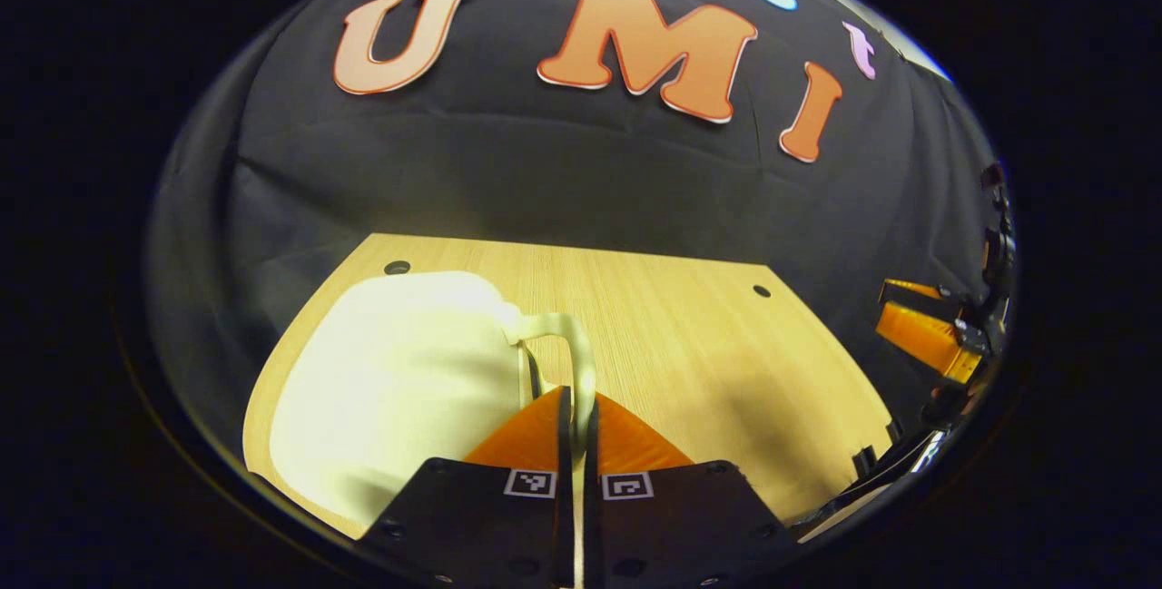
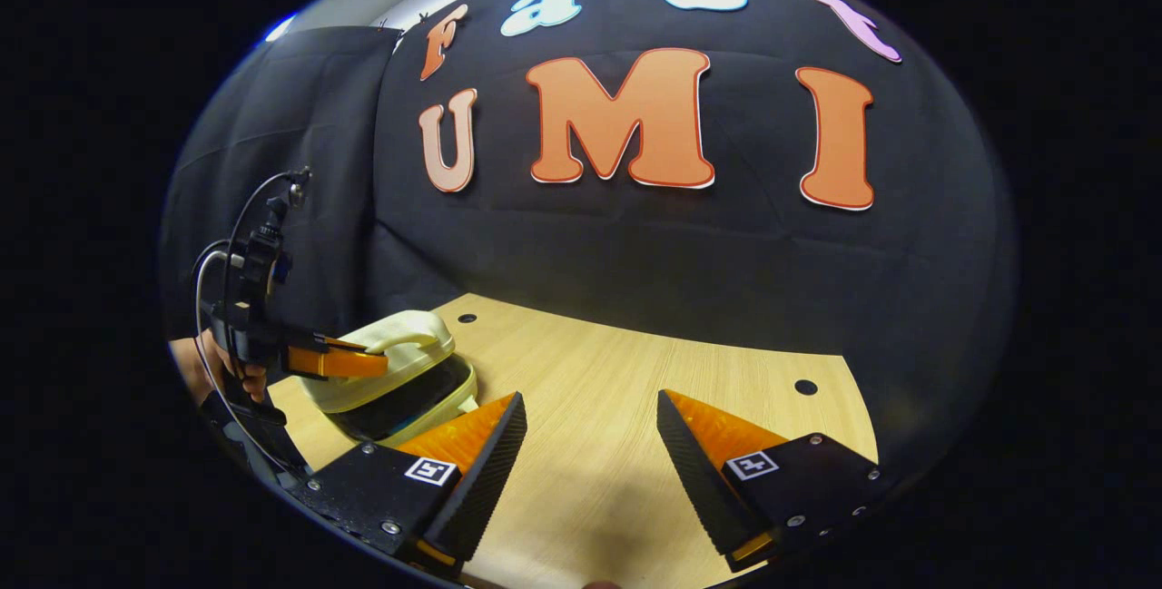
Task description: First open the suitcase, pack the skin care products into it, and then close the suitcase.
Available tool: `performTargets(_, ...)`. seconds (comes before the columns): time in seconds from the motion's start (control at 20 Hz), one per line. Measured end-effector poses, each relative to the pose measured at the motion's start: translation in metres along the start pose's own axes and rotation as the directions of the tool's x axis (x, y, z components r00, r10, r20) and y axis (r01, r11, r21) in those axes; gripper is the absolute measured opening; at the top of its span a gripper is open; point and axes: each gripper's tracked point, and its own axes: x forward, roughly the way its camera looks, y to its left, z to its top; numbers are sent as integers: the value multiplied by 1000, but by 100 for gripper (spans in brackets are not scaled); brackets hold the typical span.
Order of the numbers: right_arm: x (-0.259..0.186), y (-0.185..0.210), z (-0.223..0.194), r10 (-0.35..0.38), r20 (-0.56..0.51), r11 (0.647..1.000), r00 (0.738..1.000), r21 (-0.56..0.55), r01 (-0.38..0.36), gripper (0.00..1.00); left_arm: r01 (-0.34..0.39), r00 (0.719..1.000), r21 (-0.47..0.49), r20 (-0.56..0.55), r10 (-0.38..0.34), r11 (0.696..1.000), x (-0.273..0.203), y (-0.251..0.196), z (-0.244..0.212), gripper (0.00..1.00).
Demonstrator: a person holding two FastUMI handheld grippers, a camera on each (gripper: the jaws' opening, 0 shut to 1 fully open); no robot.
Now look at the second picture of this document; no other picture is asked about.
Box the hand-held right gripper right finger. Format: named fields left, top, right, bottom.
left=655, top=389, right=897, bottom=574

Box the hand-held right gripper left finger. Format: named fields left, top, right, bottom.
left=289, top=391, right=529, bottom=574

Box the pale yellow suitcase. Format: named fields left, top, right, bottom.
left=298, top=310, right=479, bottom=447

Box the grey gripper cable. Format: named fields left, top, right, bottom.
left=192, top=244, right=287, bottom=474

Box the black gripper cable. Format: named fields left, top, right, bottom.
left=221, top=170, right=305, bottom=309

